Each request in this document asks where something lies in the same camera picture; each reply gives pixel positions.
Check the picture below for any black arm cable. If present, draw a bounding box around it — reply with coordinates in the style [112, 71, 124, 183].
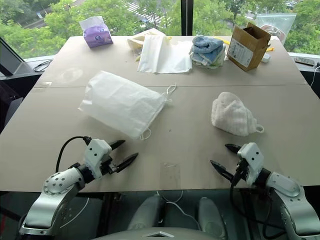
[229, 169, 286, 232]
[55, 135, 91, 174]

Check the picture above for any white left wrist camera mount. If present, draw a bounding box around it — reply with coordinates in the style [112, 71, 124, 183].
[83, 138, 113, 180]

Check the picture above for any open cardboard box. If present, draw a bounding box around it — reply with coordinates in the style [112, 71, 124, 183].
[225, 22, 272, 73]

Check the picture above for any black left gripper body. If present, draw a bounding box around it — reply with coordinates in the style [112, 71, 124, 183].
[99, 155, 120, 177]

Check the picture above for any clear plastic zip bag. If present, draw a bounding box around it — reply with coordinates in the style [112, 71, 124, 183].
[255, 12, 297, 46]

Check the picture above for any dark rounded robot leg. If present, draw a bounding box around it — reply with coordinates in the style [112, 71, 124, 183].
[198, 196, 229, 239]
[126, 194, 166, 232]

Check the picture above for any thin white cable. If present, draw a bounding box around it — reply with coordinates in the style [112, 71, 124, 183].
[310, 62, 320, 89]

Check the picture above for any black window frame post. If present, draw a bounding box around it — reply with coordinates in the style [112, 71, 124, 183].
[180, 0, 194, 36]

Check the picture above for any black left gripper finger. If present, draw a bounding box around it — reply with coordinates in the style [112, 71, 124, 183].
[116, 152, 139, 174]
[108, 139, 126, 151]

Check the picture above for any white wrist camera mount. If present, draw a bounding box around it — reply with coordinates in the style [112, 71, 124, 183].
[83, 138, 113, 180]
[236, 142, 266, 187]

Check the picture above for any purple tissue pack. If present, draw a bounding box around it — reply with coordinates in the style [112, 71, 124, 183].
[78, 15, 114, 49]

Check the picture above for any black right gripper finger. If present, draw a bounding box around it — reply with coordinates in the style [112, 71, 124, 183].
[210, 159, 236, 182]
[224, 143, 242, 154]

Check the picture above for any white fluffy towel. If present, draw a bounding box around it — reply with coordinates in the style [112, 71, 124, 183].
[211, 91, 265, 137]

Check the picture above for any dark remote control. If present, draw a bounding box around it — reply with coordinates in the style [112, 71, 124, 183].
[294, 56, 316, 67]

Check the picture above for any dark monitor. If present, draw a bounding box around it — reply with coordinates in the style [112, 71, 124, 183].
[0, 36, 31, 77]

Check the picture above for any white cord under table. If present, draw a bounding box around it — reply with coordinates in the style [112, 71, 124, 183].
[156, 190, 201, 230]

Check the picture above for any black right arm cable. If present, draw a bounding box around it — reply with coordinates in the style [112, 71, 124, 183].
[229, 169, 286, 232]

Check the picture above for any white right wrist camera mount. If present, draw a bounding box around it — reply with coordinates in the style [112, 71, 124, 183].
[236, 142, 266, 187]

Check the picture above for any flat white bag pile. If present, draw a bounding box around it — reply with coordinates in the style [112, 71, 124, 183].
[137, 33, 194, 75]

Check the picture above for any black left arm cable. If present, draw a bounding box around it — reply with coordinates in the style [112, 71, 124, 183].
[55, 135, 91, 174]

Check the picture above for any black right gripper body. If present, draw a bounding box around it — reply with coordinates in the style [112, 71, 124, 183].
[233, 157, 251, 185]

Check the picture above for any white drawstring bag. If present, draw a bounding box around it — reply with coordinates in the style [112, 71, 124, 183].
[77, 70, 179, 141]

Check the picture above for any grey robot torso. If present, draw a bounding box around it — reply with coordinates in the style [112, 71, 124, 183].
[98, 225, 227, 240]

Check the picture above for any thin black cable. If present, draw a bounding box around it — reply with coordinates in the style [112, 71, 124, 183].
[31, 59, 54, 74]

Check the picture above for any stack of blue cloths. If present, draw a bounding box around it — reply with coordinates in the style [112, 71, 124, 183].
[189, 35, 227, 69]

